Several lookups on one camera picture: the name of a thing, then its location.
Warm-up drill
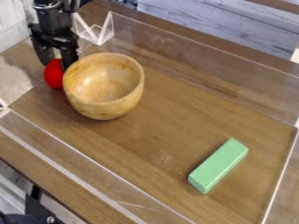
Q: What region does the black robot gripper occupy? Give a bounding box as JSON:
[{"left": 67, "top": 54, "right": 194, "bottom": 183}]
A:
[{"left": 28, "top": 23, "right": 79, "bottom": 70}]

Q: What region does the red plush apple toy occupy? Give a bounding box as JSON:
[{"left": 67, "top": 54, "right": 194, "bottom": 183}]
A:
[{"left": 43, "top": 59, "right": 64, "bottom": 90}]

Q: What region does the light wooden bowl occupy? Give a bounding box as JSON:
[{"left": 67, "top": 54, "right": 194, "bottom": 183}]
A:
[{"left": 63, "top": 52, "right": 146, "bottom": 120}]

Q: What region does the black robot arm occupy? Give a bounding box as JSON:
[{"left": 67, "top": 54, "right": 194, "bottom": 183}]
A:
[{"left": 28, "top": 0, "right": 80, "bottom": 71}]

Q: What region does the black clamp with bolt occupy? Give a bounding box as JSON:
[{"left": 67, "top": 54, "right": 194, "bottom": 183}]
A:
[{"left": 24, "top": 195, "right": 66, "bottom": 224}]

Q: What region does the green rectangular block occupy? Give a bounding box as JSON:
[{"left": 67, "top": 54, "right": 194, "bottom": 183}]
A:
[{"left": 189, "top": 138, "right": 249, "bottom": 194}]

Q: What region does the clear acrylic corner bracket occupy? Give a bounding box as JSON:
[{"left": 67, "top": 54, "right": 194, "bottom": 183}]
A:
[{"left": 74, "top": 12, "right": 115, "bottom": 46}]

